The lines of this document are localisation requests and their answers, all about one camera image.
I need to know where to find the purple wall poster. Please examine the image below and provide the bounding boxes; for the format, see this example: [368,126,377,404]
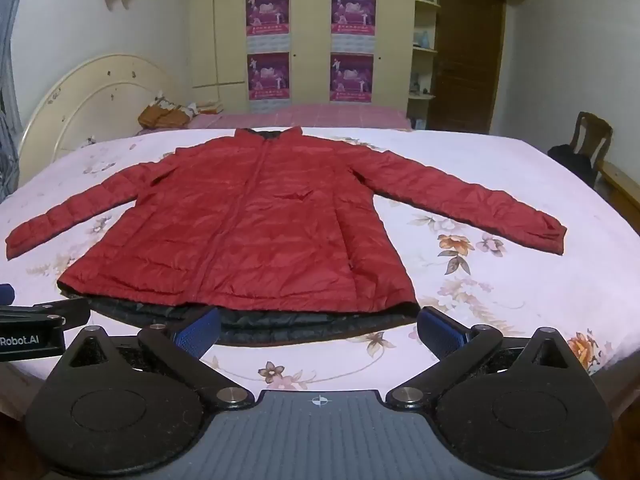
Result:
[329,53,375,104]
[330,0,377,36]
[245,0,291,37]
[247,52,291,101]

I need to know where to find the grey curtain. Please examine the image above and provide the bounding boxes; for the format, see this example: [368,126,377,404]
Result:
[0,0,27,202]

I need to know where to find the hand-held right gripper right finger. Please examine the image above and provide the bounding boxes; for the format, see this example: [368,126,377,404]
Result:
[385,305,583,409]

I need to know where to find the red puffer jacket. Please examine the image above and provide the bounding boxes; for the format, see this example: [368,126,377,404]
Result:
[5,127,568,347]

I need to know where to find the cream curved headboard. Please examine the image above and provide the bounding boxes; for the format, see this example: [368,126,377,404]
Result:
[17,52,190,172]

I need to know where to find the black bag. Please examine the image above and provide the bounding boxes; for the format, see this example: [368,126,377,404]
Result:
[547,144,599,189]

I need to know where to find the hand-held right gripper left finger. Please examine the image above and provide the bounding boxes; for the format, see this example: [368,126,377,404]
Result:
[64,306,256,409]

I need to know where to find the floral pillow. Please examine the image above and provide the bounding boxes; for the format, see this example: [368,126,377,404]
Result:
[155,91,224,117]

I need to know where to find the brown wooden door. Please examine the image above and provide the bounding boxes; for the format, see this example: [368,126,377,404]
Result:
[429,0,507,135]

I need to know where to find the wooden chair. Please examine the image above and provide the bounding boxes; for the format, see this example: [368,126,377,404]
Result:
[572,111,614,172]

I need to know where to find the cream open shelf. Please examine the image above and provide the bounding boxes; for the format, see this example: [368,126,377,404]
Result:
[406,0,442,132]

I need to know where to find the wooden bench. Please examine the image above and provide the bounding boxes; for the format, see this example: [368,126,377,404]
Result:
[597,160,640,217]

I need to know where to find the cream wardrobe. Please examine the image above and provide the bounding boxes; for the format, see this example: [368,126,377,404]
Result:
[186,0,537,117]

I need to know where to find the pink checked blanket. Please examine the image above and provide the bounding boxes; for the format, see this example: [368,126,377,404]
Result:
[135,102,412,136]

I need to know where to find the brown folded clothes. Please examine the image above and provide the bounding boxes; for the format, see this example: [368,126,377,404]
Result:
[137,102,193,130]

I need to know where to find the floral white bedsheet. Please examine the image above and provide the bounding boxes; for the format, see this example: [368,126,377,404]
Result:
[0,124,640,397]

